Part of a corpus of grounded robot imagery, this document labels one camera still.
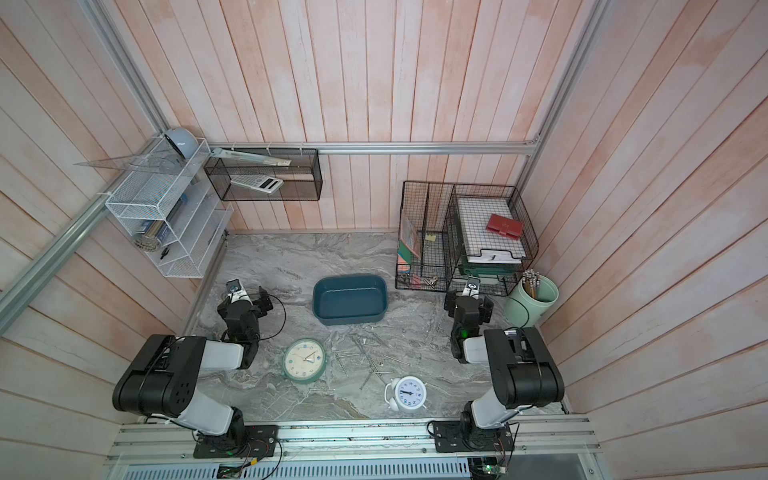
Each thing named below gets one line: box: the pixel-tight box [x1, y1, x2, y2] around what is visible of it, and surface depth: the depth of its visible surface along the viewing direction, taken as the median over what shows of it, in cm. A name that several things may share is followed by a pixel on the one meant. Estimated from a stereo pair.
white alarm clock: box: [384, 376, 428, 411], surface depth 80 cm
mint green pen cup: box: [504, 275, 559, 328], surface depth 87 cm
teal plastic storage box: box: [312, 274, 389, 326], surface depth 100 cm
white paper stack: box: [458, 198, 526, 264], surface depth 93 cm
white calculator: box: [231, 174, 284, 194], surface depth 100 cm
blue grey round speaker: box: [164, 127, 199, 159], surface depth 84 cm
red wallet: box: [486, 214, 524, 241], surface depth 94 cm
